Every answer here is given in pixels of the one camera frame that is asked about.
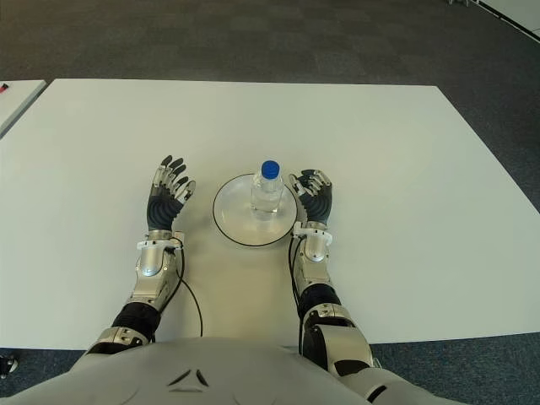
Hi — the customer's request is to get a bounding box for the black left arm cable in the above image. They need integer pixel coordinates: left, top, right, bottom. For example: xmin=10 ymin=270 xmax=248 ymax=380
xmin=166 ymin=244 xmax=204 ymax=338

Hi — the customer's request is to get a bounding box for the grey robot torso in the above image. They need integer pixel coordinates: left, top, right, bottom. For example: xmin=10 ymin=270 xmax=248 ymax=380
xmin=0 ymin=336 xmax=372 ymax=405

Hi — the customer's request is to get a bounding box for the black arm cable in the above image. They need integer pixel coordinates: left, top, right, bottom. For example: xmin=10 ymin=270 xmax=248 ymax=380
xmin=166 ymin=244 xmax=204 ymax=338
xmin=288 ymin=235 xmax=305 ymax=354

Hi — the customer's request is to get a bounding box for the white board panel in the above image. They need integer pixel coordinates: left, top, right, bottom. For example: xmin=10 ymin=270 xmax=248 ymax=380
xmin=478 ymin=0 xmax=540 ymax=43

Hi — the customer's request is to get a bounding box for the clear water bottle blue cap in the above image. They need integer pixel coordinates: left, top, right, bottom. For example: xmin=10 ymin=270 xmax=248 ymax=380
xmin=250 ymin=159 xmax=284 ymax=221

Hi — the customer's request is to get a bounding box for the white plate black rim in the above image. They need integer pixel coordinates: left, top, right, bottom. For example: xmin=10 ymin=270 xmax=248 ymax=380
xmin=212 ymin=171 xmax=300 ymax=248

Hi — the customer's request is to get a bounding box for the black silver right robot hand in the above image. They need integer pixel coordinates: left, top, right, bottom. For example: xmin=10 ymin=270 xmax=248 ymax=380
xmin=287 ymin=167 xmax=335 ymax=224

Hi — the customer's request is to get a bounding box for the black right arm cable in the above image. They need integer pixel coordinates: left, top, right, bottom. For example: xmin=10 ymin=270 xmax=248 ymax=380
xmin=288 ymin=235 xmax=305 ymax=354

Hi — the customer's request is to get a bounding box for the white side table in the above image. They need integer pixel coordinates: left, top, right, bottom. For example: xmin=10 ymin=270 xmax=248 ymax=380
xmin=0 ymin=79 xmax=47 ymax=138

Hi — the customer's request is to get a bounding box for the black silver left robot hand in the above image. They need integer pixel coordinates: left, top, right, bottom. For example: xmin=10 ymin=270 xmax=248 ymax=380
xmin=146 ymin=154 xmax=197 ymax=233

